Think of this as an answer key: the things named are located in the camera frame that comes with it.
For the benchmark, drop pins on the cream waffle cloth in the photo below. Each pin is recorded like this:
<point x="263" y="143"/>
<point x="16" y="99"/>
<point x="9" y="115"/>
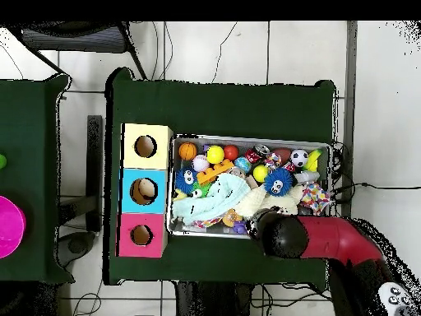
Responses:
<point x="263" y="204"/>

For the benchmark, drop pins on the grey crushed bottle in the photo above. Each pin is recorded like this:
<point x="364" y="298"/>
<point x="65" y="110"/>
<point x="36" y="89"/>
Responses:
<point x="306" y="177"/>

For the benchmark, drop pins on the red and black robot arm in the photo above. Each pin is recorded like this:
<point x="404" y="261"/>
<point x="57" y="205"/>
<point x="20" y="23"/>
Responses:
<point x="335" y="237"/>

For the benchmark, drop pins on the wooden box with three holes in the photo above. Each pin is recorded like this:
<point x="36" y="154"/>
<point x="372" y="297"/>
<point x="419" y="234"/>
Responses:
<point x="154" y="161"/>

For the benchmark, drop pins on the shallow silver mesh bin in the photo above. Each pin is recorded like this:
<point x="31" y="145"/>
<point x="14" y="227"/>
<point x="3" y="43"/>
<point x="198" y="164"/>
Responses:
<point x="177" y="227"/>

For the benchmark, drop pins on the orange building block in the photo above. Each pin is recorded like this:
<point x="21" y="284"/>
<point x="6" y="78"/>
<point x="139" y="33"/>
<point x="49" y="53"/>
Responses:
<point x="210" y="174"/>

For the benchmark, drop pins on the yellow smiley ball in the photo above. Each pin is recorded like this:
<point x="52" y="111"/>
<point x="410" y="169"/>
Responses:
<point x="215" y="154"/>

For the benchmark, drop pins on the mint green waffle cloth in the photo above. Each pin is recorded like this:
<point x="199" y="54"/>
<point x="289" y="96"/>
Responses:
<point x="217" y="200"/>

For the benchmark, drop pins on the blue spiky toy big eyes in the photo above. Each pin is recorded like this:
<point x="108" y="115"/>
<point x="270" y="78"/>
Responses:
<point x="181" y="183"/>

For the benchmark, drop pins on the small orange basketball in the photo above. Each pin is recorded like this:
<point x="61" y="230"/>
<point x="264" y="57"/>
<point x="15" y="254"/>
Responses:
<point x="187" y="151"/>

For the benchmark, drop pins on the dark green table cloth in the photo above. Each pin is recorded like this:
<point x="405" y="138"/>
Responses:
<point x="213" y="108"/>
<point x="29" y="131"/>

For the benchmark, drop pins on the blue spiky toy small eyes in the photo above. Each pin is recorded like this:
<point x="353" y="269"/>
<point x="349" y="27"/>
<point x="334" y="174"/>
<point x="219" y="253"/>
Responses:
<point x="283" y="176"/>

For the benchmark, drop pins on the small soccer ball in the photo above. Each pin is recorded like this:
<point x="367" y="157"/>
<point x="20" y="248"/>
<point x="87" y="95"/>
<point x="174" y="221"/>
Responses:
<point x="299" y="158"/>

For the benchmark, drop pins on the polka dot cloth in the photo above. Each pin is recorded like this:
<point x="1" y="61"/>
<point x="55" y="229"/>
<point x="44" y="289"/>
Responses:
<point x="314" y="197"/>

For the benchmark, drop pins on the black flat panel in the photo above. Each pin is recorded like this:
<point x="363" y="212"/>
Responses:
<point x="94" y="164"/>

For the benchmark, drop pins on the grey oval stand base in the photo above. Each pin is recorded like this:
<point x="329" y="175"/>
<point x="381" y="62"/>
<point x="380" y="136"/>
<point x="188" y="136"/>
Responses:
<point x="77" y="245"/>

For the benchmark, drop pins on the black chair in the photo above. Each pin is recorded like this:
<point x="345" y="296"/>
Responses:
<point x="72" y="41"/>

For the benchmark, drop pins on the pink round bowl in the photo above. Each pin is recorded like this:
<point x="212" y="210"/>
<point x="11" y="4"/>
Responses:
<point x="10" y="227"/>

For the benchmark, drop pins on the small green object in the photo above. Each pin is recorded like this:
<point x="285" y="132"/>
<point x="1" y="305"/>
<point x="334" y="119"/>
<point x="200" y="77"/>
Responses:
<point x="2" y="161"/>

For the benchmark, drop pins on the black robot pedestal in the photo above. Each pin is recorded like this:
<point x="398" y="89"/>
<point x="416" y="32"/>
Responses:
<point x="213" y="302"/>

